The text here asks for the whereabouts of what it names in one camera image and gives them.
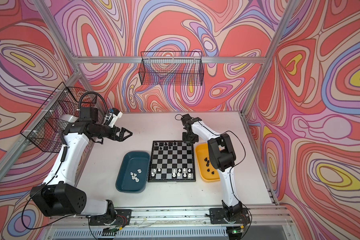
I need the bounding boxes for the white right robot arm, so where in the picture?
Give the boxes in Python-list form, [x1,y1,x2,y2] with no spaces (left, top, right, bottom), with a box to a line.
[180,114,243,222]

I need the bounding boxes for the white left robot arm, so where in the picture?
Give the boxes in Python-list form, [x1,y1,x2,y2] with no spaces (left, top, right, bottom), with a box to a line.
[30,113,127,225]

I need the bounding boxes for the black white chess board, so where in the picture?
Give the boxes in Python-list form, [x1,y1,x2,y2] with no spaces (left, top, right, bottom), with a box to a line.
[148,141,196,182]

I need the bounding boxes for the silver tape roll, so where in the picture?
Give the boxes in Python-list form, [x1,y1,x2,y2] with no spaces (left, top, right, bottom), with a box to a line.
[59,114,78,124]

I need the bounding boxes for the teal plastic tray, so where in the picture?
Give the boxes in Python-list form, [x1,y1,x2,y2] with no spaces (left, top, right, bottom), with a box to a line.
[116,151,150,194]

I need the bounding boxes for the yellow plastic tray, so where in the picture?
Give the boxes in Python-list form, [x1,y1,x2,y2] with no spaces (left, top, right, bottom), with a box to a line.
[195,143,220,183]

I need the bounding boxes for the black wire basket left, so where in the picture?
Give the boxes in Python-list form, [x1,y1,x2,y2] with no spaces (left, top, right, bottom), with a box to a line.
[21,83,87,153]

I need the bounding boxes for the black wire basket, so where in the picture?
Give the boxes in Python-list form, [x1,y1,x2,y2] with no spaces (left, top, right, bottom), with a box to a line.
[139,51,204,86]
[21,83,87,153]

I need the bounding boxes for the black wire basket back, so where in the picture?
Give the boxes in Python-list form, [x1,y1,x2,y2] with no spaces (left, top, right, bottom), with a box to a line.
[139,51,204,86]

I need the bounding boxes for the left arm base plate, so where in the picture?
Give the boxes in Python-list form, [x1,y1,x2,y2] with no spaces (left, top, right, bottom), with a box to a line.
[89,209,132,227]

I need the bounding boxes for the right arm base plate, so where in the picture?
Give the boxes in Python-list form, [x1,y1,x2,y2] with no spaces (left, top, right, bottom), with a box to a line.
[206,208,251,226]

